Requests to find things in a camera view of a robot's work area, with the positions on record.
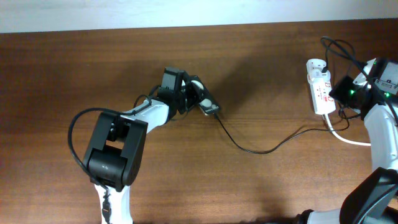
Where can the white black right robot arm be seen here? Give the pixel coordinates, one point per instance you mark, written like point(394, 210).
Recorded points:
point(373, 95)

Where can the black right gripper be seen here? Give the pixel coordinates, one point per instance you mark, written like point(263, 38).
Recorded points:
point(336, 92)

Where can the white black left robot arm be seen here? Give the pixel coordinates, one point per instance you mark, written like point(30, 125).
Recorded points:
point(114, 153)

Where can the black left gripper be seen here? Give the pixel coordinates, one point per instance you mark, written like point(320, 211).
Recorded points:
point(196, 96)

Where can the white power strip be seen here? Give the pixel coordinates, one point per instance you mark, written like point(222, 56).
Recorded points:
point(320, 87)

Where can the black smartphone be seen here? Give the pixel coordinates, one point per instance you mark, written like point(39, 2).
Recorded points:
point(206, 101)

